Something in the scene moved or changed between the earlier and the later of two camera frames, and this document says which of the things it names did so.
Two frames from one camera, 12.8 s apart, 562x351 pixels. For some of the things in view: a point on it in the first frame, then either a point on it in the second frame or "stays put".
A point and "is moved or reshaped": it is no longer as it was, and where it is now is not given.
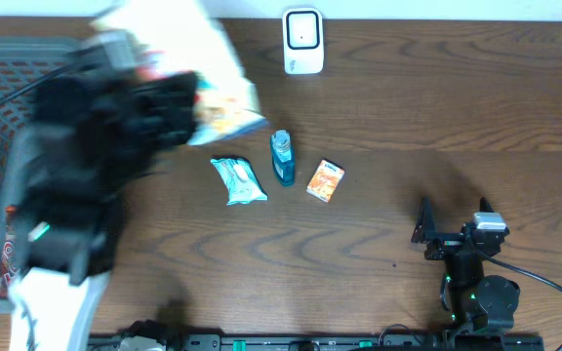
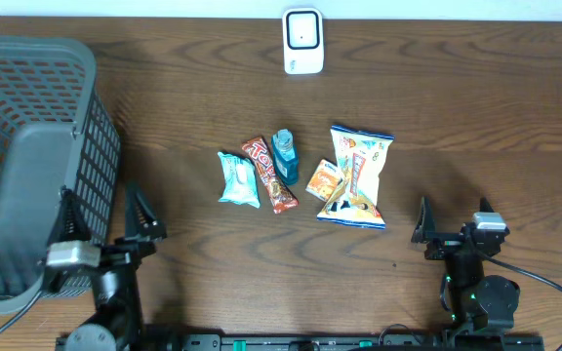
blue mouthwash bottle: (283, 157) stays put
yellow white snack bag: (174, 36) -> (354, 199)
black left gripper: (165, 110) -> (130, 252)
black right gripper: (424, 232) stays put
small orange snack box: (326, 180) stays put
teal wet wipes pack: (240, 179) is moved or reshaped
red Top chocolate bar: (9, 268) -> (282, 199)
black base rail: (445, 341) stays put
